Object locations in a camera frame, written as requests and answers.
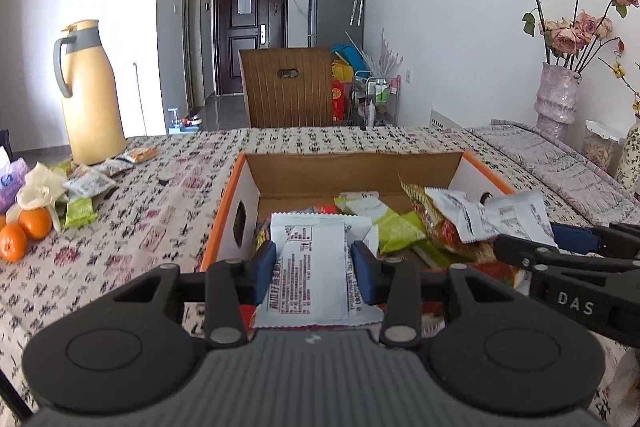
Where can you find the floral patterned vase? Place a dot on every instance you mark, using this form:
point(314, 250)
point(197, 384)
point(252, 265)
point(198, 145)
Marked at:
point(631, 162)

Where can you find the orange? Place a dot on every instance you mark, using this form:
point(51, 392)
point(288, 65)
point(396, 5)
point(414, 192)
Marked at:
point(36, 223)
point(12, 244)

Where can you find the yellow flower branches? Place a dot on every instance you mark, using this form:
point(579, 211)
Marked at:
point(620, 72)

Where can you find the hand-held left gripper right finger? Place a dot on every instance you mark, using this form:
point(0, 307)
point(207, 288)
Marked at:
point(362, 276)

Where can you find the printed cardboard box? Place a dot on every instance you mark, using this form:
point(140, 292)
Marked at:
point(325, 172)

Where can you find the grey patterned cloth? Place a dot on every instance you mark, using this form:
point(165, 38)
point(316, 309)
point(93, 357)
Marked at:
point(550, 177)

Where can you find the long orange snack packet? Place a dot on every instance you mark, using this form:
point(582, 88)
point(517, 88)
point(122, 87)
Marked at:
point(435, 227)

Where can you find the pink ceramic vase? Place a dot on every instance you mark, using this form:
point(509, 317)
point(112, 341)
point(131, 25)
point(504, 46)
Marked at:
point(557, 102)

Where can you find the bunch of dried pink roses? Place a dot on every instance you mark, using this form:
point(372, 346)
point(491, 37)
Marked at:
point(575, 29)

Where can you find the dark brown door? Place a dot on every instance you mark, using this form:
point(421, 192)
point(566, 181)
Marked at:
point(247, 37)

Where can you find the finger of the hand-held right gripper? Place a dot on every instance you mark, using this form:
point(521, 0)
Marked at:
point(572, 237)
point(515, 247)

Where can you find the red gift box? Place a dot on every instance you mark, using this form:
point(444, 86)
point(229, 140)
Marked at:
point(339, 102)

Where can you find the glass storage jar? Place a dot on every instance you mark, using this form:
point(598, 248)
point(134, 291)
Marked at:
point(602, 152)

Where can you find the calligraphy print tablecloth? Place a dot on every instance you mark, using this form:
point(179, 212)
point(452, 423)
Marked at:
point(125, 257)

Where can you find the yellow thermos jug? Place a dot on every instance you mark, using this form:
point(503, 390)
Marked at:
point(92, 107)

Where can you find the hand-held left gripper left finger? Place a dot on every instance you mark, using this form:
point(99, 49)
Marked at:
point(265, 269)

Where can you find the small floor appliance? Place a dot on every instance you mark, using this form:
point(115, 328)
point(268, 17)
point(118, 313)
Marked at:
point(184, 119)

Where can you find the grey refrigerator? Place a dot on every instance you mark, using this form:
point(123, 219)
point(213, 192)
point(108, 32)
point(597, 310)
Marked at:
point(332, 12)

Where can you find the small green snack packet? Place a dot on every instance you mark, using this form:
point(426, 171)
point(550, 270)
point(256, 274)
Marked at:
point(80, 213)

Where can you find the white feather decoration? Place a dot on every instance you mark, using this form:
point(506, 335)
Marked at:
point(387, 54)

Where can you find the yellow bag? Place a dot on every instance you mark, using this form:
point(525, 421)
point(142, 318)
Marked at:
point(342, 70)

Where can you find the purple tissue pack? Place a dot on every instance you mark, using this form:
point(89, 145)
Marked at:
point(12, 184)

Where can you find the wooden chair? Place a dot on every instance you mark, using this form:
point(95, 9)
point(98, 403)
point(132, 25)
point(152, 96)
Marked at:
point(287, 92)

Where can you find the blue plastic item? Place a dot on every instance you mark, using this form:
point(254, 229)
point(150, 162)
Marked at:
point(347, 53)

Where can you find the green and white snack packet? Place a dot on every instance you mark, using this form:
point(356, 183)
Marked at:
point(365, 204)

